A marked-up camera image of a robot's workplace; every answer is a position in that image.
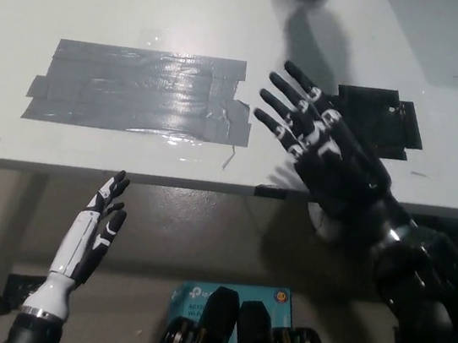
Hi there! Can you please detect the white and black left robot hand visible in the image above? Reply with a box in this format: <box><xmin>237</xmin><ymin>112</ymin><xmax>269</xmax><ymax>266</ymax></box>
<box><xmin>19</xmin><ymin>158</ymin><xmax>134</xmax><ymax>330</ymax></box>

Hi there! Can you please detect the white round object under table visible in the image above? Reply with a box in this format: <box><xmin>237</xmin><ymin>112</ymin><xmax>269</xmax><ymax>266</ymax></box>
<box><xmin>303</xmin><ymin>199</ymin><xmax>349</xmax><ymax>243</ymax></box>

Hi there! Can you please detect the small black tape strip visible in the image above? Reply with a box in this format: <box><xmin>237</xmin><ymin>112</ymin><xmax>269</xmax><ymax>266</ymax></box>
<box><xmin>253</xmin><ymin>182</ymin><xmax>288</xmax><ymax>202</ymax></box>

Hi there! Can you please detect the grey duct tape patch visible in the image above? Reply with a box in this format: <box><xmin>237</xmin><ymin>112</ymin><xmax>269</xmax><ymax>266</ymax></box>
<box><xmin>19</xmin><ymin>30</ymin><xmax>261</xmax><ymax>151</ymax></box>

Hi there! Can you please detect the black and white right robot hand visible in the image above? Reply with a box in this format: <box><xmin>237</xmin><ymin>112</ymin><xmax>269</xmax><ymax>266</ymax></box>
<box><xmin>236</xmin><ymin>56</ymin><xmax>439</xmax><ymax>259</ymax></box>

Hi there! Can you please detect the teal TP-Link router box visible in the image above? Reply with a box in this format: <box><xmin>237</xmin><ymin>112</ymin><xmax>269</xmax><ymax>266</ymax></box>
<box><xmin>165</xmin><ymin>272</ymin><xmax>297</xmax><ymax>343</ymax></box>

